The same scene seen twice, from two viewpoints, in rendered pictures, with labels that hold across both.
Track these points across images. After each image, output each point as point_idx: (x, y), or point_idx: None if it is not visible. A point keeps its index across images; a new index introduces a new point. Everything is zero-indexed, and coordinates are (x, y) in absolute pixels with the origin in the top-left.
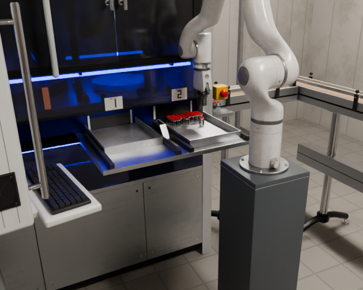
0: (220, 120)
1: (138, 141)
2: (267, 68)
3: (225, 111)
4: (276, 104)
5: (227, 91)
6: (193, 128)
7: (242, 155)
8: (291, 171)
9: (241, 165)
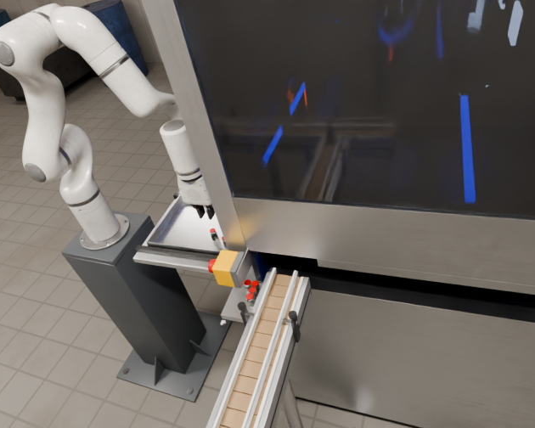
0: (189, 247)
1: None
2: None
3: (233, 303)
4: (61, 178)
5: (208, 267)
6: (220, 230)
7: (132, 233)
8: (77, 240)
9: (121, 215)
